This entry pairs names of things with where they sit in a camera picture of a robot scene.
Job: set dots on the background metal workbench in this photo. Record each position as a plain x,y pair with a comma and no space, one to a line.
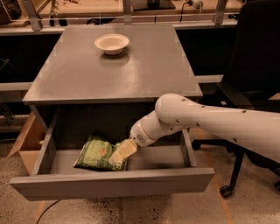
52,16

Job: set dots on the brown cardboard box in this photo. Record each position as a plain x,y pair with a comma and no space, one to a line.
29,142

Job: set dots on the grey open top drawer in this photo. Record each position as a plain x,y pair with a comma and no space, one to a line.
168,166

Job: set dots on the white paper bowl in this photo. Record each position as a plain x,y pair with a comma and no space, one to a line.
112,44

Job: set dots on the black office chair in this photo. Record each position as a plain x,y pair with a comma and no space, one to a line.
251,79

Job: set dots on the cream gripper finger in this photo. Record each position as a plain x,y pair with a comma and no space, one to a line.
127,147
116,159

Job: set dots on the green jalapeno chip bag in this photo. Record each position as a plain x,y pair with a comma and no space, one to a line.
95,155

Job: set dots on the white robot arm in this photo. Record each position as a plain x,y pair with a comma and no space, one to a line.
221,122

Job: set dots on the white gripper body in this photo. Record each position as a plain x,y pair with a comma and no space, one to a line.
139,135

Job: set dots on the grey cabinet counter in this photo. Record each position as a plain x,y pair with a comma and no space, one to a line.
77,72

